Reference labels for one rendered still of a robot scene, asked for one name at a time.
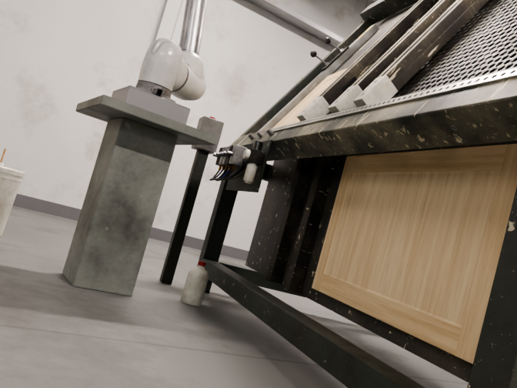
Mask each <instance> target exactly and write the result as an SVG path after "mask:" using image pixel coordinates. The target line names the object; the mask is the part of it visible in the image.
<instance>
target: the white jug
mask: <svg viewBox="0 0 517 388"><path fill-rule="evenodd" d="M205 265H206V262H203V261H198V266H196V267H194V268H191V270H190V271H189V272H188V275H187V279H186V281H185V286H184V289H183V292H182V297H181V301H182V302H184V303H187V304H189V305H193V306H201V304H202V300H203V297H204V294H205V289H206V286H207V283H208V272H207V271H206V270H205Z"/></svg>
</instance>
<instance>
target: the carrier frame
mask: <svg viewBox="0 0 517 388"><path fill-rule="evenodd" d="M508 144H517V141H510V142H491V143H482V144H472V145H454V146H444V147H435V148H425V149H406V150H397V151H387V152H369V153H359V154H350V155H340V156H322V157H312V158H303V159H284V160H275V161H274V163H273V166H272V165H269V164H267V163H266V167H265V171H264V174H263V177H262V180H264V181H267V182H268V185H267V188H266V191H265V196H264V199H263V202H262V207H261V210H260V213H259V216H258V221H257V224H256V227H255V232H254V235H253V238H252V243H251V245H250V249H249V252H248V257H247V260H246V263H245V265H246V266H247V267H249V268H246V267H243V266H237V265H234V264H231V263H225V262H222V261H219V257H220V254H221V251H222V246H223V243H224V240H225V235H226V232H227V229H228V225H229V221H230V219H231V215H232V210H233V207H234V205H235V200H236V196H237V194H238V191H234V190H226V186H227V184H228V180H223V181H221V183H220V186H219V189H218V194H217V197H216V200H215V205H214V208H213V210H212V215H211V219H210V221H209V225H208V229H207V232H206V235H205V240H204V243H203V246H202V251H201V254H200V257H199V261H203V262H206V265H205V270H206V271H207V272H208V283H207V286H206V289H205V293H210V289H211V286H212V283H214V284H215V285H216V286H218V287H219V288H220V289H222V290H223V291H224V292H226V293H227V294H228V295H230V296H231V297H232V298H233V299H234V300H236V301H237V302H238V303H240V304H241V305H242V306H244V307H245V308H246V309H247V310H248V311H250V312H251V313H253V314H254V315H255V316H257V317H258V318H259V319H260V320H261V321H262V322H264V323H265V324H267V325H268V326H269V327H271V328H272V329H273V330H274V331H276V332H277V333H278V334H279V335H280V336H282V337H283V338H285V339H286V340H287V341H289V342H290V343H291V344H292V345H293V346H295V347H296V348H297V349H299V350H300V351H301V352H303V353H304V354H305V355H306V356H307V357H309V358H310V359H311V360H313V361H314V362H315V363H317V364H318V365H320V367H321V368H323V369H324V370H326V371H327V372H328V373H330V374H331V375H332V376H333V377H335V378H336V379H337V380H338V381H339V382H341V383H342V384H344V385H345V386H346V387H348V388H425V387H424V386H422V385H420V384H419V383H417V382H416V381H414V380H412V379H410V378H409V377H407V376H406V375H404V374H402V373H400V372H399V371H398V370H395V369H394V368H392V367H390V366H389V365H387V364H386V363H384V362H382V361H381V360H379V359H377V358H376V357H374V356H373V355H371V354H369V353H367V352H366V351H364V350H362V349H361V348H359V347H357V346H356V345H354V344H353V343H351V342H349V341H348V340H346V339H344V338H343V337H341V336H340V335H338V334H336V333H334V332H332V331H331V330H330V329H328V328H326V327H324V326H323V325H322V324H320V323H318V322H316V321H314V320H313V319H311V318H310V317H308V316H306V315H305V314H303V313H301V312H299V311H298V310H297V309H295V308H293V307H291V306H290V305H289V304H287V303H285V302H283V301H281V300H280V299H278V298H277V297H275V296H273V295H272V294H270V293H268V292H266V291H265V290H263V289H262V288H260V287H264V288H267V289H273V290H276V291H280V292H284V293H289V294H292V295H297V296H302V297H305V298H308V299H310V300H312V301H314V302H316V303H318V304H320V305H321V306H324V307H325V308H327V309H330V310H331V311H333V312H335V313H337V314H339V315H340V316H343V317H345V318H346V319H349V320H350V321H352V322H354V323H356V324H358V325H360V326H362V327H364V328H365V329H367V330H369V331H371V332H373V333H375V334H377V335H379V336H380V337H382V338H384V339H386V340H388V341H390V342H392V343H394V344H395V345H397V346H400V347H401V348H403V349H405V350H408V351H409V352H410V353H413V354H415V355H416V356H419V357H421V358H423V359H424V360H426V361H428V362H430V363H432V364H434V365H436V366H437V367H439V368H441V369H443V370H445V371H447V372H449V373H451V374H452V375H454V376H457V377H458V378H460V379H462V380H464V381H466V382H467V383H468V386H467V388H517V187H516V191H515V196H514V199H513V203H512V208H511V212H510V215H509V221H508V224H507V227H506V231H505V237H504V240H503V244H502V249H501V252H500V256H499V261H498V265H497V268H496V271H495V277H494V280H493V284H492V289H491V293H490V297H489V302H488V305H487V309H486V312H485V318H484V321H483V324H482V330H481V333H480V337H479V342H478V346H477V349H476V353H475V359H474V362H473V364H471V363H469V362H467V361H465V360H463V359H461V358H459V357H457V356H454V355H452V354H451V353H448V352H446V351H444V350H441V349H439V348H438V347H436V346H433V345H432V344H430V343H427V342H425V341H423V340H421V339H419V338H417V337H415V336H412V335H410V334H408V333H406V332H404V331H402V330H400V329H397V328H395V327H394V326H391V325H389V324H388V323H384V322H382V321H381V320H379V319H376V318H375V317H373V316H370V315H368V314H366V313H364V312H362V311H360V310H358V309H355V308H353V307H351V306H349V305H347V304H345V303H342V302H340V301H338V300H337V299H334V298H332V297H331V296H327V295H325V294H324V293H321V292H319V291H318V290H316V289H313V288H312V284H313V281H314V278H315V273H316V270H317V266H318V263H319V258H320V255H321V252H322V247H323V243H324V241H325V235H326V233H327V229H328V226H329V221H330V218H331V214H332V210H333V206H334V203H335V198H336V195H337V192H338V189H339V183H340V181H341V177H342V173H343V169H344V166H345V161H346V158H347V156H364V155H374V154H385V153H396V152H415V151H426V150H436V149H457V148H467V147H477V146H497V145H508ZM250 268H251V269H250Z"/></svg>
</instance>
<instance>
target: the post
mask: <svg viewBox="0 0 517 388"><path fill-rule="evenodd" d="M208 154H209V152H206V151H203V150H201V149H198V150H197V151H196V154H195V158H194V162H193V164H192V169H191V172H190V175H189V178H188V182H187V186H186V188H185V193H184V196H183V199H182V204H181V207H180V210H179V213H178V218H177V220H176V224H175V228H174V231H173V234H172V238H171V242H170V244H169V248H168V252H167V255H166V258H165V263H164V266H163V269H162V273H161V276H160V279H159V280H160V282H161V283H167V284H170V285H171V284H172V280H173V277H174V275H175V270H176V266H177V264H178V259H179V256H180V253H181V250H182V245H183V242H184V239H185V234H186V232H187V228H188V224H189V221H190V218H191V215H192V210H193V207H194V205H195V200H196V196H197V194H198V189H199V186H200V183H201V181H202V176H203V172H204V170H205V165H206V162H207V159H208Z"/></svg>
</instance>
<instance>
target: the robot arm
mask: <svg viewBox="0 0 517 388"><path fill-rule="evenodd" d="M206 5H207V0H186V3H185V12H184V18H183V23H182V32H181V37H180V43H179V45H178V43H177V42H174V41H172V40H169V39H166V38H159V39H157V40H155V41H154V42H153V43H152V44H151V45H150V46H149V48H148V50H147V52H146V53H145V57H144V59H143V62H142V67H141V69H140V73H139V77H138V82H137V84H136V88H138V89H141V90H144V91H146V92H150V93H152V94H154V95H157V96H160V97H162V98H164V99H167V100H169V101H172V102H176V101H174V100H172V99H171V95H173V96H174V97H176V98H178V99H181V100H184V101H194V100H198V99H200V98H201V97H202V96H203V95H204V93H205V89H206V80H205V75H204V67H203V61H202V59H201V58H200V56H199V51H200V45H201V40H202V30H203V25H204V20H205V10H206Z"/></svg>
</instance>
